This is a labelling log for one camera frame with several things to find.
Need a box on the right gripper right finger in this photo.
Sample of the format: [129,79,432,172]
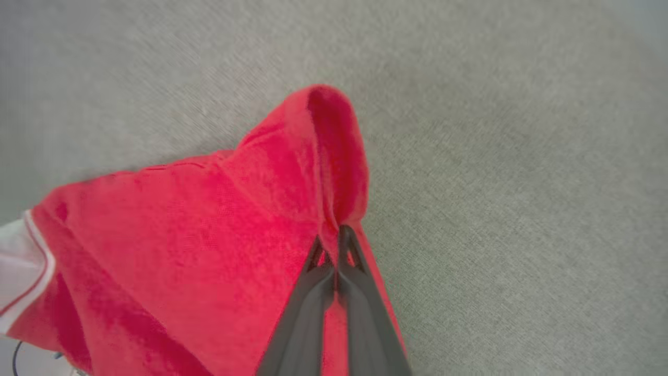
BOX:
[336,225,413,376]

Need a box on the grey fabric sofa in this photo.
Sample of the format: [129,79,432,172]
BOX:
[0,0,668,376]

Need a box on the red and white shirt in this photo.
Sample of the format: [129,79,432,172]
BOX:
[0,84,408,376]

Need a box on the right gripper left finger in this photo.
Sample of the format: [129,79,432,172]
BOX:
[255,235,336,376]

